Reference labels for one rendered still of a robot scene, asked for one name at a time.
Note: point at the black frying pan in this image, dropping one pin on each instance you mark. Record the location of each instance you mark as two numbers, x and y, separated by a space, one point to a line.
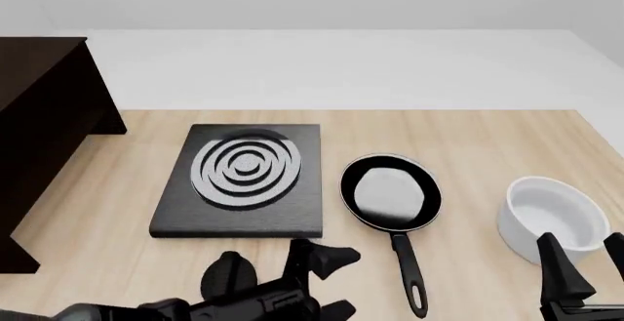
390 193

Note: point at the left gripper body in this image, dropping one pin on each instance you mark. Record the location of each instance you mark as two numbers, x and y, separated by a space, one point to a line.
300 280

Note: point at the dark brown wooden cabinet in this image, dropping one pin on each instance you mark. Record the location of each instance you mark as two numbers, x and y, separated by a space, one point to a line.
44 123

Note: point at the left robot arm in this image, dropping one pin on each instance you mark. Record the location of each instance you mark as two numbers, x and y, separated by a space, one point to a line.
229 304

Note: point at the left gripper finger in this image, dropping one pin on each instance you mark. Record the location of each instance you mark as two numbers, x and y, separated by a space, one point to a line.
339 311
334 260

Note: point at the flat black stove plate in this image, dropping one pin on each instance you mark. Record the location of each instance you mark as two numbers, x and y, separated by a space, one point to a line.
302 211

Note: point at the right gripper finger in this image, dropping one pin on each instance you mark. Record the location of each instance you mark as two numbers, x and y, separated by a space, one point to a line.
558 280
617 255

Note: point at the white bowl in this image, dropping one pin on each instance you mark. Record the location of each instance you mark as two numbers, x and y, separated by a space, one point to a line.
551 207

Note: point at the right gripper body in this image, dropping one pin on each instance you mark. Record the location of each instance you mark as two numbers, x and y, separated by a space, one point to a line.
595 310

